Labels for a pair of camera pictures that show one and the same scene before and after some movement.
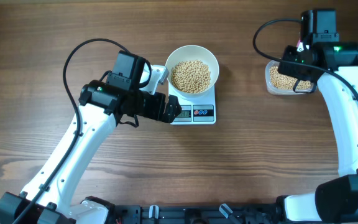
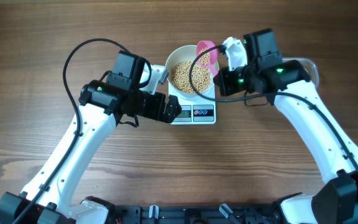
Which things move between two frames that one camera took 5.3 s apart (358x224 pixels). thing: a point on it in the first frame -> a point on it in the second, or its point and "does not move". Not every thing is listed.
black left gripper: x=156 y=112 does not move
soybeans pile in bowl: x=192 y=76 does not move
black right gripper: x=287 y=69 -> x=224 y=78
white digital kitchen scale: x=197 y=110 does not move
